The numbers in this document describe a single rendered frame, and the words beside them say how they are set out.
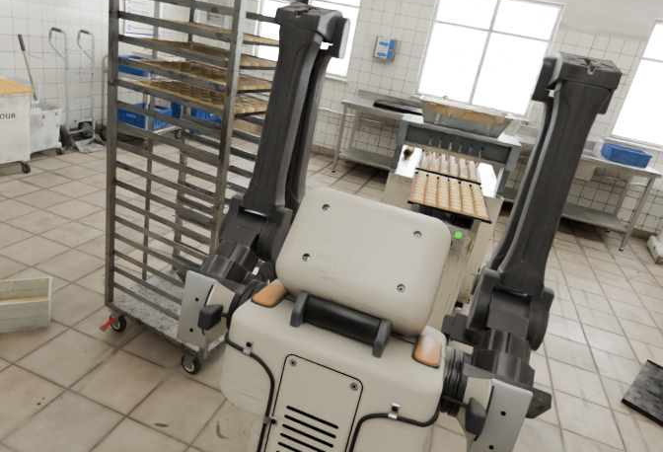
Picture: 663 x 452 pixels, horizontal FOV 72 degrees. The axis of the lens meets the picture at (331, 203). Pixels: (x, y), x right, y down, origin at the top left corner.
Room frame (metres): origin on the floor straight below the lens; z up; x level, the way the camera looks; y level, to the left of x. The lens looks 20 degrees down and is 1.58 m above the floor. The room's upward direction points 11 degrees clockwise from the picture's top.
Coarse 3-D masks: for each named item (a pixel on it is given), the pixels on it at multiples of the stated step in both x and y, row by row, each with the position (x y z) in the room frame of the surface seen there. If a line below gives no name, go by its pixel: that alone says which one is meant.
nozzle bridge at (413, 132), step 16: (400, 128) 2.82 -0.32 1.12; (416, 128) 2.89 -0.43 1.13; (432, 128) 2.79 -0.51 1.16; (448, 128) 2.80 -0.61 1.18; (400, 144) 2.82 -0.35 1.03; (416, 144) 2.83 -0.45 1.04; (432, 144) 2.87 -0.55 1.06; (448, 144) 2.85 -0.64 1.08; (464, 144) 2.83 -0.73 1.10; (480, 144) 2.81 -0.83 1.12; (496, 144) 2.80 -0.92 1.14; (512, 144) 2.70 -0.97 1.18; (480, 160) 2.76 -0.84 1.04; (496, 160) 2.79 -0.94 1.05; (512, 160) 2.70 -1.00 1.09; (496, 192) 2.80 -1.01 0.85
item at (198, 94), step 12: (144, 84) 1.95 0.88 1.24; (156, 84) 2.00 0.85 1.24; (168, 84) 2.06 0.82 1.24; (180, 84) 2.12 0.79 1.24; (180, 96) 1.84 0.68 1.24; (192, 96) 1.89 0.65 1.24; (204, 96) 1.95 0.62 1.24; (216, 96) 2.01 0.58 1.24; (240, 108) 1.83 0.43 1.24; (252, 108) 1.89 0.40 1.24; (264, 108) 1.97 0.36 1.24
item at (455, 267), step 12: (432, 216) 2.14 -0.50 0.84; (444, 216) 2.17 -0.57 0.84; (456, 216) 2.13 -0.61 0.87; (468, 228) 2.07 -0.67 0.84; (468, 240) 2.05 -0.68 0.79; (468, 252) 2.05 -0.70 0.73; (456, 264) 2.06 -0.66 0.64; (444, 276) 2.06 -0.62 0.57; (456, 276) 2.05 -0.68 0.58; (444, 288) 2.06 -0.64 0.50; (456, 288) 2.05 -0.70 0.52; (444, 300) 2.06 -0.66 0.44; (432, 312) 2.06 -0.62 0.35; (444, 312) 2.05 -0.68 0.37; (432, 324) 2.06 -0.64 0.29
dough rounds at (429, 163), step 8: (424, 152) 3.25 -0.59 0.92; (424, 160) 2.98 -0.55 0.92; (432, 160) 3.03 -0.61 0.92; (440, 160) 3.12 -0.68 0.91; (448, 160) 3.22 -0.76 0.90; (464, 160) 3.25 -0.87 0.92; (424, 168) 2.78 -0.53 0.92; (432, 168) 2.80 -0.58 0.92; (440, 168) 2.84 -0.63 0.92; (448, 168) 2.97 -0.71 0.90; (456, 168) 2.93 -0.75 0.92; (464, 168) 2.98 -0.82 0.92; (472, 168) 3.02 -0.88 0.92; (456, 176) 2.76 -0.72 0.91; (464, 176) 2.76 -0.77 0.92; (472, 176) 2.80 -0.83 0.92
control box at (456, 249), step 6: (450, 228) 2.04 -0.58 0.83; (456, 228) 2.04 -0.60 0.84; (462, 228) 2.05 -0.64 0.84; (450, 234) 2.04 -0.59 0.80; (462, 234) 2.03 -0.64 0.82; (456, 240) 2.03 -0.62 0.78; (462, 240) 2.03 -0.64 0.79; (450, 246) 2.04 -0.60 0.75; (456, 246) 2.03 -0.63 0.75; (462, 246) 2.03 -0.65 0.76; (450, 252) 2.04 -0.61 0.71; (456, 252) 2.03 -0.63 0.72
